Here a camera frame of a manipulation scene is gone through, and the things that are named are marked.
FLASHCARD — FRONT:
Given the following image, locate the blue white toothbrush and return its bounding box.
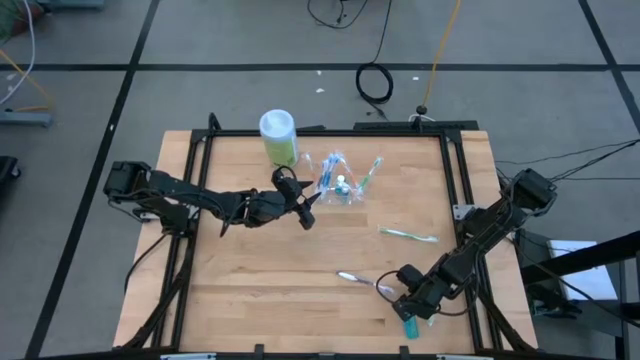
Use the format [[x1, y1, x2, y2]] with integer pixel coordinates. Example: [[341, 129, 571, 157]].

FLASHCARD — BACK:
[[317, 153, 337, 197], [323, 152, 347, 194]]

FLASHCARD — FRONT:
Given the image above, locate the teal toothpaste tube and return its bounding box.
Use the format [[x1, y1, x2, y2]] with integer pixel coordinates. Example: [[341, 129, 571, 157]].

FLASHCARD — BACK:
[[402, 315, 421, 341]]

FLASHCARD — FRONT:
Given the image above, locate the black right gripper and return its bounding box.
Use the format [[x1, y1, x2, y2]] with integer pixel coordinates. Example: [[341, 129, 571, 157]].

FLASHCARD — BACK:
[[393, 264, 454, 322]]

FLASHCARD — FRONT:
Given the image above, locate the grey stand foot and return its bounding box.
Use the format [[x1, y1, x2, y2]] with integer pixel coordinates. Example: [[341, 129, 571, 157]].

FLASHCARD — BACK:
[[0, 110, 54, 128]]

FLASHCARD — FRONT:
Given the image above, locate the white box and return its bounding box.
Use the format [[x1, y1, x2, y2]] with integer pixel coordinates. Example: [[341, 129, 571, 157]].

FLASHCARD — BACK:
[[546, 239, 619, 302]]

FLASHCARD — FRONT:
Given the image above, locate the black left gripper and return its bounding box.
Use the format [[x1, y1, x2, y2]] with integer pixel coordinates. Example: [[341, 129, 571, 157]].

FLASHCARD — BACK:
[[245, 172, 321, 231]]

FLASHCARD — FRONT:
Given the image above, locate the clear bag of toothbrushes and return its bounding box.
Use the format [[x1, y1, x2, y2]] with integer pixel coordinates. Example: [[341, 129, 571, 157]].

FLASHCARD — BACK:
[[299, 149, 369, 206]]

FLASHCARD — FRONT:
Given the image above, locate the purple white toothbrush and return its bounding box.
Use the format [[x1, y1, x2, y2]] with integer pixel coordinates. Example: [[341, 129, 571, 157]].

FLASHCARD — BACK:
[[336, 270, 397, 297]]

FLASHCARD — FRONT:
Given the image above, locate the green disinfecting wipes canister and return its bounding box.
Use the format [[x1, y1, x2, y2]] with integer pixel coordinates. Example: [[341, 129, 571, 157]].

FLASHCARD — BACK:
[[258, 108, 300, 169]]

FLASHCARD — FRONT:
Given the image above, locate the black coiled floor cable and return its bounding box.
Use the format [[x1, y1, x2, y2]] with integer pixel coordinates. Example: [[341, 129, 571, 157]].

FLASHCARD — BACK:
[[305, 0, 396, 121]]

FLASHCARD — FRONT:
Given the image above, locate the black metal beam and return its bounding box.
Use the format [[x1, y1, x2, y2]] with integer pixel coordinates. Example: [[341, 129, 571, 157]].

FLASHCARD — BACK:
[[519, 230, 640, 287]]

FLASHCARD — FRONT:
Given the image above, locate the yellow hanging cable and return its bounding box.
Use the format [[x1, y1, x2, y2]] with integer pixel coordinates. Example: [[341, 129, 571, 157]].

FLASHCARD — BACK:
[[422, 0, 464, 109]]

